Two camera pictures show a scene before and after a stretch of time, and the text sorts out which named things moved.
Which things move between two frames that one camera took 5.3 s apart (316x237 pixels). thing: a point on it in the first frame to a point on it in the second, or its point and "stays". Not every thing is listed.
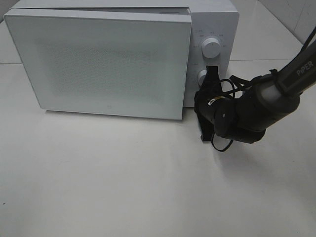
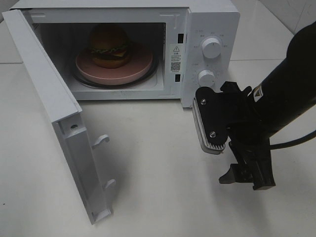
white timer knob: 201,76 stays
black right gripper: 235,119 to 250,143
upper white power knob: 211,48 stays
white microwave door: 124,61 to 65,112
